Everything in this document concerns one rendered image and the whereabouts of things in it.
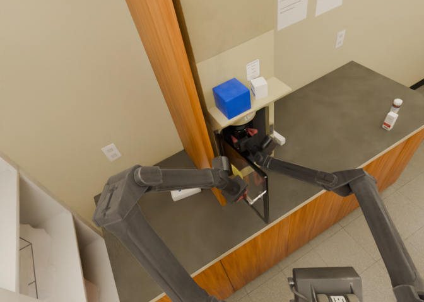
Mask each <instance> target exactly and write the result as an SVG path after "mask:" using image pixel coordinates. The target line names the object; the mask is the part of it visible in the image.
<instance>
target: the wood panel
mask: <svg viewBox="0 0 424 302"><path fill-rule="evenodd" d="M126 3H127V6H128V8H129V11H130V14H131V16H132V19H133V21H134V24H135V26H136V29H137V31H138V33H139V36H140V39H141V41H142V44H143V47H144V49H145V51H146V54H147V56H148V59H149V61H150V64H151V66H152V69H153V72H154V73H155V77H156V80H157V81H158V84H159V87H160V89H161V91H162V94H163V97H164V99H165V102H166V104H167V107H168V110H169V112H170V114H171V117H172V120H173V122H174V124H175V127H176V129H177V132H178V134H179V137H180V140H181V142H182V145H183V147H184V149H185V151H186V153H187V154H188V155H189V157H190V159H191V160H192V162H193V163H194V164H195V166H196V168H197V169H204V168H212V159H213V158H214V154H213V150H212V147H211V143H210V140H209V135H208V131H207V128H206V124H205V121H204V117H203V113H202V110H201V106H200V102H199V98H198V95H197V91H196V87H195V84H194V80H193V77H192V73H191V68H190V65H189V61H188V58H187V54H186V50H185V47H184V43H183V39H182V35H181V32H180V28H179V24H178V21H177V17H176V14H175V10H174V6H173V2H172V0H126ZM211 190H212V192H213V193H214V195H215V196H216V198H217V199H218V201H219V202H220V204H221V205H222V206H224V205H225V204H227V201H226V198H224V196H223V195H222V194H221V190H219V189H217V188H216V187H213V188H211Z"/></svg>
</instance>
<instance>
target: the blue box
mask: <svg viewBox="0 0 424 302"><path fill-rule="evenodd" d="M212 90H213V96H214V99H215V105H216V107H217V108H218V110H219V111H220V112H221V113H222V114H223V115H224V116H225V117H226V118H227V119H228V120H230V119H232V118H234V117H236V116H238V115H240V114H241V113H244V112H246V111H248V110H250V109H251V103H250V89H248V88H247V87H246V86H244V85H243V84H242V83H241V82H240V81H239V80H237V79H236V78H233V79H231V80H228V81H226V82H224V83H222V84H220V85H218V86H216V87H214V88H213V89H212Z"/></svg>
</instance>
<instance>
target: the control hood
mask: <svg viewBox="0 0 424 302"><path fill-rule="evenodd" d="M266 82H267V84H268V96H266V97H264V98H260V99H257V100H255V98H254V97H253V95H252V93H251V88H250V103H251V109H250V110H248V111H246V112H244V113H241V114H240V115H238V116H236V117H234V118H232V119H230V120H228V119H227V118H226V117H225V116H224V115H223V114H222V113H221V112H220V111H219V110H218V108H217V107H216V106H215V107H213V108H211V109H209V110H208V113H209V119H210V122H211V126H212V128H213V129H214V130H218V129H221V128H223V127H225V126H227V125H229V124H231V123H232V122H235V121H236V120H238V119H241V118H242V117H244V116H246V115H248V114H250V113H252V112H254V111H256V110H257V109H259V108H261V107H263V106H265V105H267V104H268V103H271V102H273V101H275V100H277V99H279V98H280V97H282V96H284V95H286V94H288V93H290V92H292V89H291V88H290V87H288V86H287V85H286V84H284V83H282V82H281V81H280V80H278V79H277V78H275V77H272V78H270V79H268V80H266Z"/></svg>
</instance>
